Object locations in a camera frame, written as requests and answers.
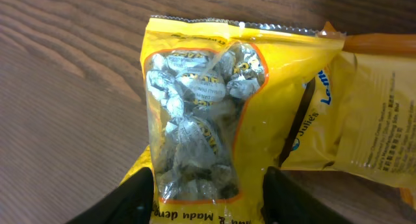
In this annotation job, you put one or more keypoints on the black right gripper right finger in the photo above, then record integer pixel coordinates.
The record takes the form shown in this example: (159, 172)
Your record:
(287, 203)

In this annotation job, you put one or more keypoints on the yellow Hacks candy bag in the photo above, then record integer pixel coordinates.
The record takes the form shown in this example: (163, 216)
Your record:
(221, 99)

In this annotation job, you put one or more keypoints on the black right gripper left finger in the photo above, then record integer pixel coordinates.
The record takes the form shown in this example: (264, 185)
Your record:
(130, 203)

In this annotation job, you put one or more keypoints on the small yellow biscuit packet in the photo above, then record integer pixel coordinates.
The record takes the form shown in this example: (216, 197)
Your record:
(358, 114)

